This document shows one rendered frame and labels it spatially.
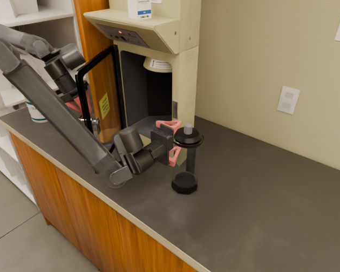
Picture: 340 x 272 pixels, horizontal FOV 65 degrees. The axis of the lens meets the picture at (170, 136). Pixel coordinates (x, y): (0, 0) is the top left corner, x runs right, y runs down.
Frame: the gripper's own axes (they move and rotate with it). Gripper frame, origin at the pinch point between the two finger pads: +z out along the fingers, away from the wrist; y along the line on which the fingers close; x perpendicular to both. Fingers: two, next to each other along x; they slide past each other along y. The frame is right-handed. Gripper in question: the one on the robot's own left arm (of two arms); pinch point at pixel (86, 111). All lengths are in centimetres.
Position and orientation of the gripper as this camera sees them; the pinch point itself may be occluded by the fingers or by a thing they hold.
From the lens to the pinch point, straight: 100.5
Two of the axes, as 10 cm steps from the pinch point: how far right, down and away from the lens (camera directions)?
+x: -1.5, 5.6, -8.1
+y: -8.8, 2.9, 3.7
